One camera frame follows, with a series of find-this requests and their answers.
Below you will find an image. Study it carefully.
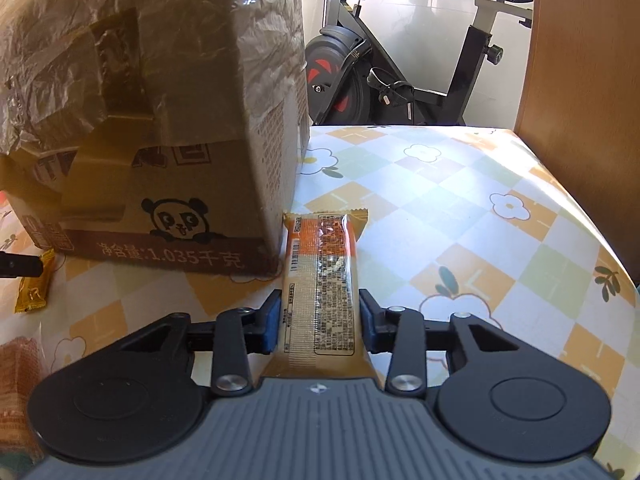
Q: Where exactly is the orange beige snack bar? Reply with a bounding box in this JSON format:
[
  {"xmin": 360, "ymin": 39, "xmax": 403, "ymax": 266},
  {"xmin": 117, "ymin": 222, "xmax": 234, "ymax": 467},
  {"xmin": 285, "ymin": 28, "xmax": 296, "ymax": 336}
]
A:
[{"xmin": 262, "ymin": 209, "xmax": 378, "ymax": 380}]

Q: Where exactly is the small yellow candy packet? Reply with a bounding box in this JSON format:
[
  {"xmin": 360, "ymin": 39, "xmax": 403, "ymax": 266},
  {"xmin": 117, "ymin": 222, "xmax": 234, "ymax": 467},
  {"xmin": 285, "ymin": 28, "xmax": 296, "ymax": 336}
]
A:
[{"xmin": 14, "ymin": 249, "xmax": 55, "ymax": 313}]

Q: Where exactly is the orange wafer packet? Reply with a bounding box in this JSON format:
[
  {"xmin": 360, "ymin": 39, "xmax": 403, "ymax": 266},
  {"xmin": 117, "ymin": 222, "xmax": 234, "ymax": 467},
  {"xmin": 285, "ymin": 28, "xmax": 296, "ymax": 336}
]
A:
[{"xmin": 1, "ymin": 336, "xmax": 46, "ymax": 468}]

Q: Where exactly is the checkered floral tablecloth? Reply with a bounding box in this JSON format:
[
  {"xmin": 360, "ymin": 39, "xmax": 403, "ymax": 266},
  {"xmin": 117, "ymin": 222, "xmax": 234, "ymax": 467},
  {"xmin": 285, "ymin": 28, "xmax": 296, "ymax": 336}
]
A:
[{"xmin": 1, "ymin": 127, "xmax": 639, "ymax": 479}]

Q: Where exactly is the brown cardboard box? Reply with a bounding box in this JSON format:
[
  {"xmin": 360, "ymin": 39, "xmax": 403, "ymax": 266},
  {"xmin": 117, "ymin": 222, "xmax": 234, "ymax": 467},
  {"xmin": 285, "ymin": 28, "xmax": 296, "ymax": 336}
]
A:
[{"xmin": 1, "ymin": 0, "xmax": 309, "ymax": 275}]

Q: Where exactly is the black exercise bike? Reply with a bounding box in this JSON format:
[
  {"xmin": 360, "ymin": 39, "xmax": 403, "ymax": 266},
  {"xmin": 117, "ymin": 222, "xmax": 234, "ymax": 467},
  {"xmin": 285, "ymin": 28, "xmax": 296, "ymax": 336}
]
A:
[{"xmin": 303, "ymin": 0, "xmax": 534, "ymax": 128}]

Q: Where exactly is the wooden headboard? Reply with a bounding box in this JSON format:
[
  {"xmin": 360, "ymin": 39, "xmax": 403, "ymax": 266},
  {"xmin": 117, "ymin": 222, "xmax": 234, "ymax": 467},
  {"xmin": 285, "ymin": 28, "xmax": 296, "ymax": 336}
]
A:
[{"xmin": 515, "ymin": 0, "xmax": 639, "ymax": 281}]

